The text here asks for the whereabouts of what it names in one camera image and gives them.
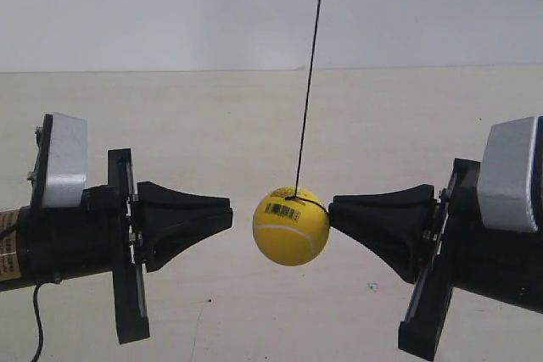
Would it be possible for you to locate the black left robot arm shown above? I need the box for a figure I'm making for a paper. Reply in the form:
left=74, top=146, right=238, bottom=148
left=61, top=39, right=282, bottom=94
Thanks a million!
left=1, top=148, right=233, bottom=344

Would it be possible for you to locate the yellow tennis ball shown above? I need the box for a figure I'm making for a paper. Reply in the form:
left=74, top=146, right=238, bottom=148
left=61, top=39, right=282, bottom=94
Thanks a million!
left=252, top=186, right=331, bottom=267

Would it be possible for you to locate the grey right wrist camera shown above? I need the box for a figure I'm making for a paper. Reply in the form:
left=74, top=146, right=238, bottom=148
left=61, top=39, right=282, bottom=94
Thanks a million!
left=477, top=116, right=542, bottom=233

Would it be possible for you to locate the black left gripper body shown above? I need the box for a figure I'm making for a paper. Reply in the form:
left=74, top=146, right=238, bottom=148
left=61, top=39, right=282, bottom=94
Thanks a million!
left=15, top=148, right=149, bottom=344

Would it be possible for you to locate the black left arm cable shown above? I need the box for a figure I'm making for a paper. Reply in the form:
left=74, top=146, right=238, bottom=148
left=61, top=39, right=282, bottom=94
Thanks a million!
left=30, top=279, right=63, bottom=362

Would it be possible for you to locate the black hanging string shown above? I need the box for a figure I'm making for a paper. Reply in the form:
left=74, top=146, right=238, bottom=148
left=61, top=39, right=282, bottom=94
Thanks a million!
left=285, top=0, right=331, bottom=214

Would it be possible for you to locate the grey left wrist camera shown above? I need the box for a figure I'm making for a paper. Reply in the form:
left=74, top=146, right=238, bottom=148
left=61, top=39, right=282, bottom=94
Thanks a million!
left=28, top=113, right=88, bottom=209

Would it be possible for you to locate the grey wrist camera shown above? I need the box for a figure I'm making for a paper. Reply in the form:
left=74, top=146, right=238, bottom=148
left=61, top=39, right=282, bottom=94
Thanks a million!
left=477, top=116, right=542, bottom=233
left=28, top=113, right=88, bottom=209

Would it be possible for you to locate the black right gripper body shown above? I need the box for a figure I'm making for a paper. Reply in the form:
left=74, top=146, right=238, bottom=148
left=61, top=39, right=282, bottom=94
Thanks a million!
left=397, top=159, right=542, bottom=361

